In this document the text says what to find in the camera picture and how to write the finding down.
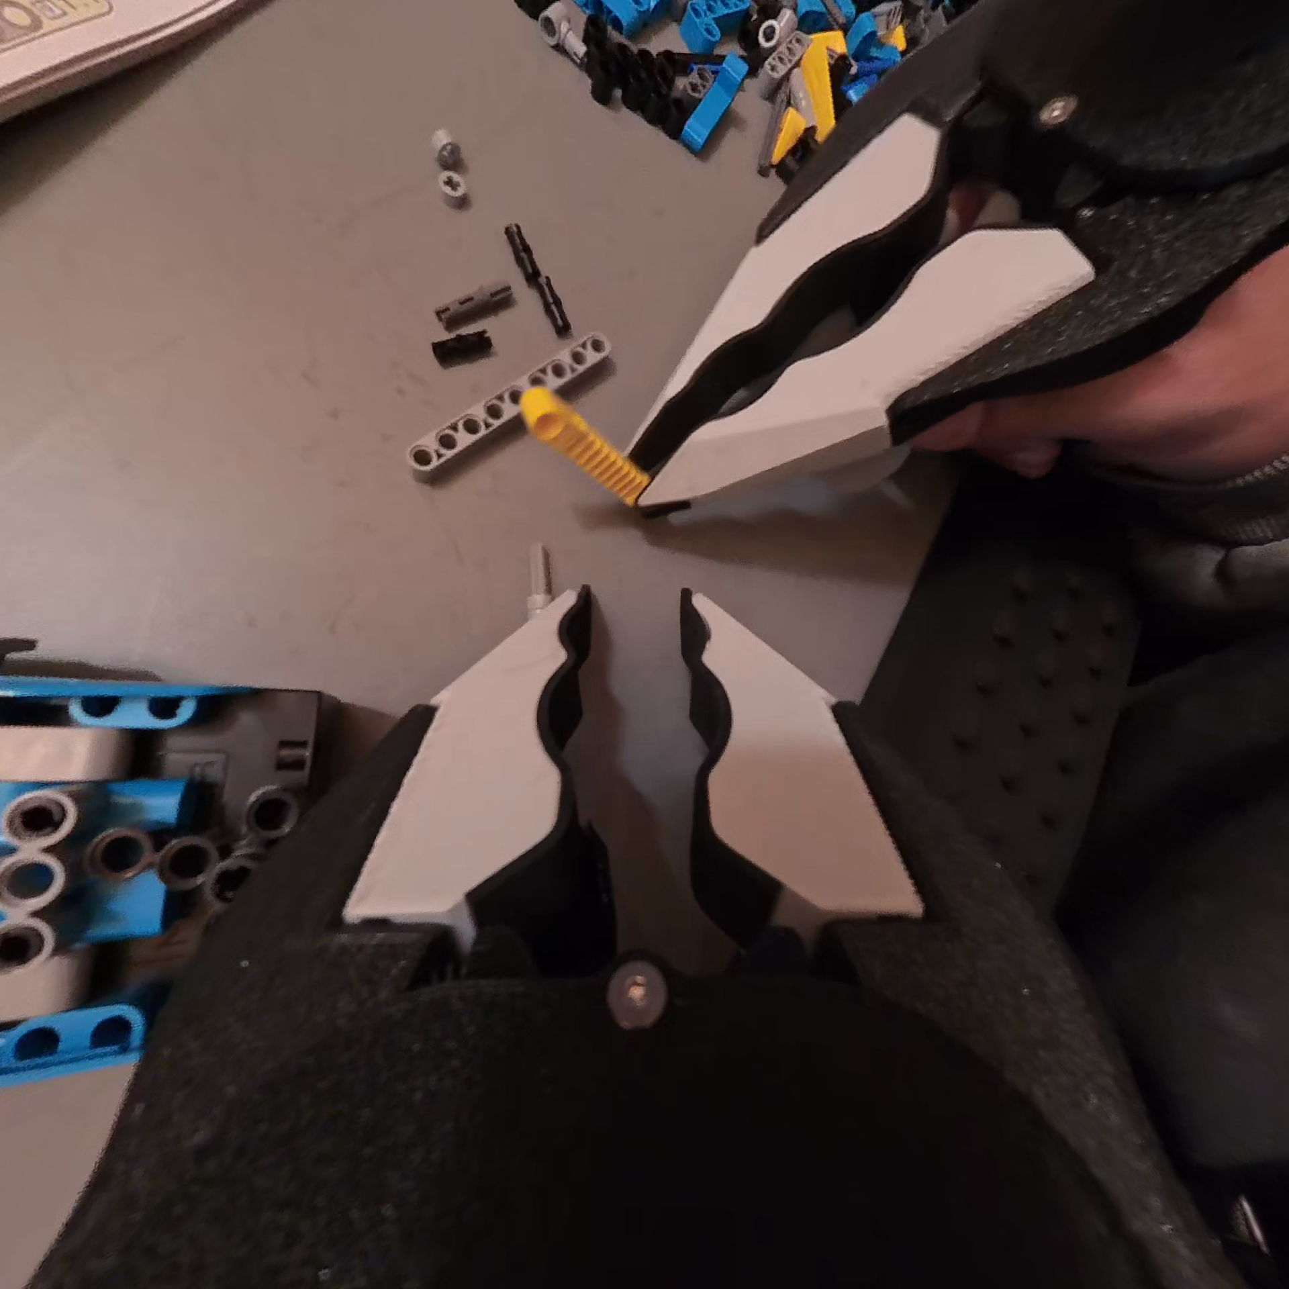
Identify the grey desk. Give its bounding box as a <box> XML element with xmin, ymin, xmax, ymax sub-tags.
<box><xmin>0</xmin><ymin>0</ymin><xmax>957</xmax><ymax>1289</ymax></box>

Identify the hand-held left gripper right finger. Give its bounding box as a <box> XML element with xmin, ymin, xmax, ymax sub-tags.
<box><xmin>679</xmin><ymin>586</ymin><xmax>925</xmax><ymax>950</ymax></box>

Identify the dark grey connector pin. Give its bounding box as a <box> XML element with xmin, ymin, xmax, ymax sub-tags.
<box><xmin>434</xmin><ymin>284</ymin><xmax>515</xmax><ymax>326</ymax></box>

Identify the blue brick toy car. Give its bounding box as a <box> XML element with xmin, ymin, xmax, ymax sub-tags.
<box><xmin>0</xmin><ymin>637</ymin><xmax>332</xmax><ymax>1084</ymax></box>

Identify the open instruction booklet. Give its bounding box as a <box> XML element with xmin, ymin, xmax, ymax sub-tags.
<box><xmin>0</xmin><ymin>0</ymin><xmax>268</xmax><ymax>123</ymax></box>

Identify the yellow toothed rack piece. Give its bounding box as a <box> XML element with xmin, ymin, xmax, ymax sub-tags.
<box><xmin>518</xmin><ymin>387</ymin><xmax>653</xmax><ymax>508</ymax></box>

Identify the long grey perforated beam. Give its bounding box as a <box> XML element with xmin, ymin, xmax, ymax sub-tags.
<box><xmin>404</xmin><ymin>333</ymin><xmax>613</xmax><ymax>484</ymax></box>

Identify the person's dark grey clothing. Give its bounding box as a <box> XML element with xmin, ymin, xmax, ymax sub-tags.
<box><xmin>1046</xmin><ymin>563</ymin><xmax>1289</xmax><ymax>1289</ymax></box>

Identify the pile of loose bricks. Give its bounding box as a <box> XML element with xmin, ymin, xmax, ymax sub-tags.
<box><xmin>513</xmin><ymin>0</ymin><xmax>983</xmax><ymax>183</ymax></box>

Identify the person's right hand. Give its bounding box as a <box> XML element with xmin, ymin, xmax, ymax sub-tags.
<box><xmin>914</xmin><ymin>247</ymin><xmax>1289</xmax><ymax>479</ymax></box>

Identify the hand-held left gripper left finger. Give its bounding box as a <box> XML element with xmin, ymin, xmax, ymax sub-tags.
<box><xmin>343</xmin><ymin>586</ymin><xmax>618</xmax><ymax>973</ymax></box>

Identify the person's right forearm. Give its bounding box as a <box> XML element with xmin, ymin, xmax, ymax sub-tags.
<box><xmin>1096</xmin><ymin>444</ymin><xmax>1289</xmax><ymax>626</ymax></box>

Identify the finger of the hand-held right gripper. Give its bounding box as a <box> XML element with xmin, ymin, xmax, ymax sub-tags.
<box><xmin>624</xmin><ymin>111</ymin><xmax>954</xmax><ymax>470</ymax></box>
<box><xmin>636</xmin><ymin>226</ymin><xmax>1098</xmax><ymax>525</ymax></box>

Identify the black perforated chair seat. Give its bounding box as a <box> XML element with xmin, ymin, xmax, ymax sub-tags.
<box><xmin>860</xmin><ymin>484</ymin><xmax>1144</xmax><ymax>909</ymax></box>

